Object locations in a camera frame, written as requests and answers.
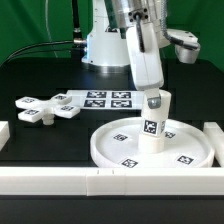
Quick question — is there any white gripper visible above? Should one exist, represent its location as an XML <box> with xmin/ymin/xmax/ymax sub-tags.
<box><xmin>126</xmin><ymin>23</ymin><xmax>164</xmax><ymax>109</ymax></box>

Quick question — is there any white round table top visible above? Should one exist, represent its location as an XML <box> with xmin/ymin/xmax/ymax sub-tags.
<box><xmin>90</xmin><ymin>117</ymin><xmax>215</xmax><ymax>168</ymax></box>

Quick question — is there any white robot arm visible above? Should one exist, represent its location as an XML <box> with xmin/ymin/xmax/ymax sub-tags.
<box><xmin>82</xmin><ymin>0</ymin><xmax>164</xmax><ymax>109</ymax></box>

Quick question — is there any white marker tag sheet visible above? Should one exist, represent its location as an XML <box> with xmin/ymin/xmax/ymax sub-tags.
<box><xmin>67</xmin><ymin>90</ymin><xmax>143</xmax><ymax>110</ymax></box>

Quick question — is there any white right fence bar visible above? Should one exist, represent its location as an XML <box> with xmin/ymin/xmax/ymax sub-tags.
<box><xmin>203</xmin><ymin>122</ymin><xmax>224</xmax><ymax>168</ymax></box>

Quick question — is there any white fence bar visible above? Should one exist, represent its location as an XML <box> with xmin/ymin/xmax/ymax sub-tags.
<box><xmin>0</xmin><ymin>167</ymin><xmax>224</xmax><ymax>196</ymax></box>
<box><xmin>203</xmin><ymin>122</ymin><xmax>224</xmax><ymax>168</ymax></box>
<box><xmin>0</xmin><ymin>121</ymin><xmax>10</xmax><ymax>151</ymax></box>

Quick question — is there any white front fence bar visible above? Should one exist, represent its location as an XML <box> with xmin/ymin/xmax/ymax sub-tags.
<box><xmin>0</xmin><ymin>167</ymin><xmax>224</xmax><ymax>196</ymax></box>

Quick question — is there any white cross-shaped table base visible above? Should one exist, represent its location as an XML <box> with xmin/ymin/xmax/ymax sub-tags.
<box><xmin>15</xmin><ymin>93</ymin><xmax>80</xmax><ymax>125</ymax></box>

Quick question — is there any white left fence bar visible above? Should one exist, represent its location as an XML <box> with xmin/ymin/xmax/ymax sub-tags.
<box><xmin>0</xmin><ymin>121</ymin><xmax>10</xmax><ymax>151</ymax></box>

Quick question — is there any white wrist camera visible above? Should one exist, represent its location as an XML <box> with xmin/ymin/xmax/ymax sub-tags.
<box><xmin>168</xmin><ymin>29</ymin><xmax>201</xmax><ymax>64</ymax></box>

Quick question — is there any black vertical cable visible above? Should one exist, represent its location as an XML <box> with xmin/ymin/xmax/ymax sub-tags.
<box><xmin>71</xmin><ymin>0</ymin><xmax>83</xmax><ymax>43</ymax></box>

